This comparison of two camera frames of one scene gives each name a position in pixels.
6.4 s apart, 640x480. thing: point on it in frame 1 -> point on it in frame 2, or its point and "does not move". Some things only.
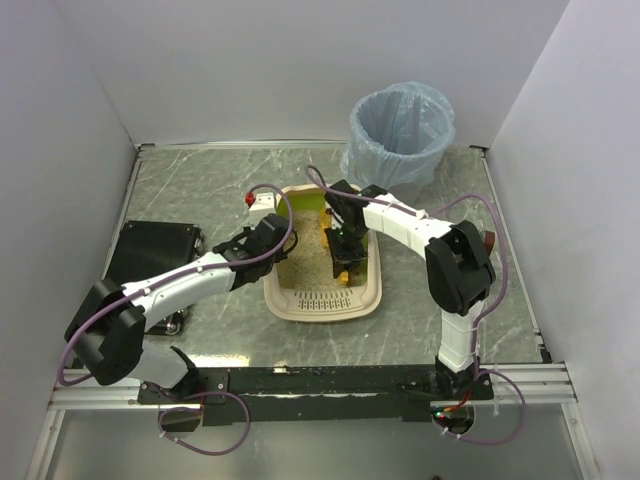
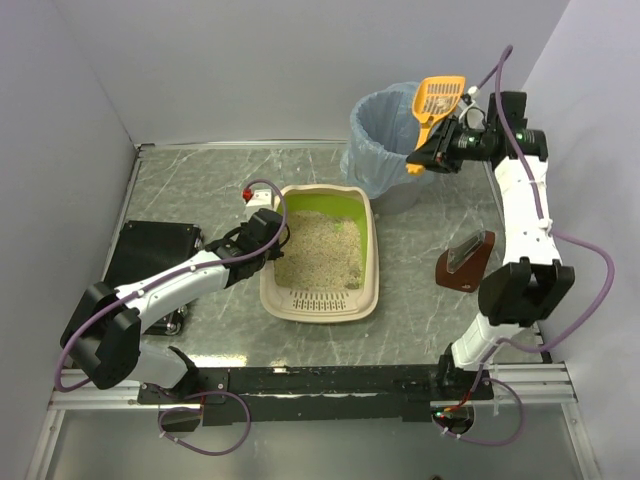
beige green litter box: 302,287 does not move
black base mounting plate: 315,394 does not move
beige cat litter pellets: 308,266 does not move
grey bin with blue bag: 398,133 does not move
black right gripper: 347,252 -> 444,146
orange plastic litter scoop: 326,217 -> 433,97
